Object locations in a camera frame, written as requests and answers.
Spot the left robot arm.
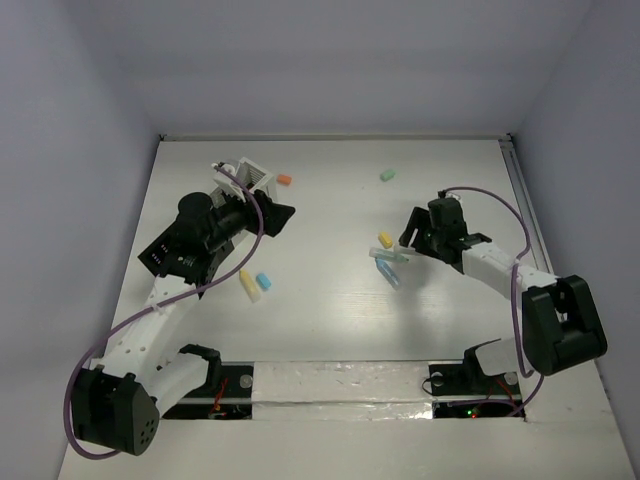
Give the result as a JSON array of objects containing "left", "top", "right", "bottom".
[{"left": 63, "top": 190, "right": 296, "bottom": 460}]

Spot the white slotted organizer box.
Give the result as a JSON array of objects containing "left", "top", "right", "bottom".
[{"left": 211, "top": 157, "right": 278, "bottom": 202}]

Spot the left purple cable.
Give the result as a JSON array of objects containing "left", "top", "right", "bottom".
[{"left": 62, "top": 169, "right": 264, "bottom": 459}]

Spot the yellow highlighter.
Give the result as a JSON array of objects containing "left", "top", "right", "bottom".
[{"left": 238, "top": 269, "right": 261, "bottom": 303}]

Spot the aluminium side rail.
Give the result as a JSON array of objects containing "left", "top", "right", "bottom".
[{"left": 499, "top": 134, "right": 579, "bottom": 354}]

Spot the black slotted organizer box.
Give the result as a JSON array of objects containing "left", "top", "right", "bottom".
[{"left": 138, "top": 219, "right": 240, "bottom": 287}]

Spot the orange highlighter cap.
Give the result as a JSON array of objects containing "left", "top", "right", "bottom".
[{"left": 276, "top": 174, "right": 292, "bottom": 186}]

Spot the yellow highlighter cap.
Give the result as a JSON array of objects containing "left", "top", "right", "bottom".
[{"left": 378, "top": 231, "right": 393, "bottom": 249}]

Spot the green highlighter cap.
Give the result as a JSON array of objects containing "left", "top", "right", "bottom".
[{"left": 379, "top": 169, "right": 396, "bottom": 182}]

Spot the purple cable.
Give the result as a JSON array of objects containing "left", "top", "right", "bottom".
[
  {"left": 62, "top": 169, "right": 264, "bottom": 459},
  {"left": 444, "top": 187, "right": 546, "bottom": 416}
]

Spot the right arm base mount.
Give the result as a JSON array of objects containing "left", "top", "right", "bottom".
[{"left": 421, "top": 344, "right": 523, "bottom": 420}]

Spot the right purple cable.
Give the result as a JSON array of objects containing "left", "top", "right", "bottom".
[{"left": 444, "top": 187, "right": 546, "bottom": 416}]

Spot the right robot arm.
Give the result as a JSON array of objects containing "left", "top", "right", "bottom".
[{"left": 399, "top": 197, "right": 608, "bottom": 392}]

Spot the green highlighter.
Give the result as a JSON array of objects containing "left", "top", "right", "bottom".
[{"left": 368, "top": 247, "right": 409, "bottom": 264}]

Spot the blue highlighter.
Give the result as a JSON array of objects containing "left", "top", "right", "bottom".
[{"left": 375, "top": 258, "right": 401, "bottom": 290}]

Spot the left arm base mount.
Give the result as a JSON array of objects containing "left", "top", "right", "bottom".
[{"left": 163, "top": 363, "right": 254, "bottom": 420}]

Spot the blue highlighter cap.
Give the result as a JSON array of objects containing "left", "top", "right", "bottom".
[{"left": 256, "top": 273, "right": 272, "bottom": 291}]

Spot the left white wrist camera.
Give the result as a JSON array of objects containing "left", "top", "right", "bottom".
[{"left": 211, "top": 159, "right": 249, "bottom": 199}]

